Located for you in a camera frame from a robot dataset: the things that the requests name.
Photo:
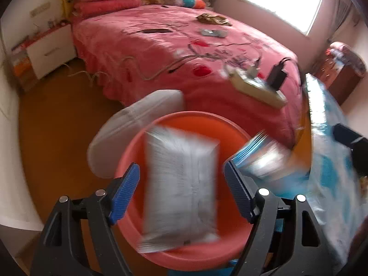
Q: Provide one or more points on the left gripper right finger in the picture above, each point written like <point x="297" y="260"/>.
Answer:
<point x="285" y="237"/>

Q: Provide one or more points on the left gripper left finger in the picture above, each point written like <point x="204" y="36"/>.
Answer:
<point x="77" y="238"/>

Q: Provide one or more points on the silver foil snack bag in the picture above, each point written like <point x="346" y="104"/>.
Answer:
<point x="180" y="194"/>

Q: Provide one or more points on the orange plastic basin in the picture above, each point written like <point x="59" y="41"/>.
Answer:
<point x="233" y="229"/>

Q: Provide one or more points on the blue checkered tablecloth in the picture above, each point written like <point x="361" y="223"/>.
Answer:
<point x="331" y="186"/>

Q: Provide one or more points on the brown wooden cabinet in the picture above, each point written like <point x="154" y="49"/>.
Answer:
<point x="339" y="79"/>

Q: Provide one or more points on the folded blanket on cabinet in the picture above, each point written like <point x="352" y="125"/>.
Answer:
<point x="344" y="53"/>

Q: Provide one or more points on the beige power strip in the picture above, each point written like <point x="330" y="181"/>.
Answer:
<point x="255" y="88"/>

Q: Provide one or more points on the black power adapter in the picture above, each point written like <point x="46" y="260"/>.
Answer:
<point x="277" y="75"/>

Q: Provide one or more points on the white usb charger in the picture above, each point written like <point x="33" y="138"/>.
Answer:
<point x="252" y="71"/>

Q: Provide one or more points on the grey curtain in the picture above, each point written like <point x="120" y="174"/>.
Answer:
<point x="342" y="17"/>

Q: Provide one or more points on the pink bed cover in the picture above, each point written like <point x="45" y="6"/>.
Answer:
<point x="140" y="50"/>

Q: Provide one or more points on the small silver wrapper on bed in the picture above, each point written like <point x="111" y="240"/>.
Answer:
<point x="213" y="33"/>

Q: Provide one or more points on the olive crumpled cloth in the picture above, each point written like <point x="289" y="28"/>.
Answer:
<point x="211" y="19"/>

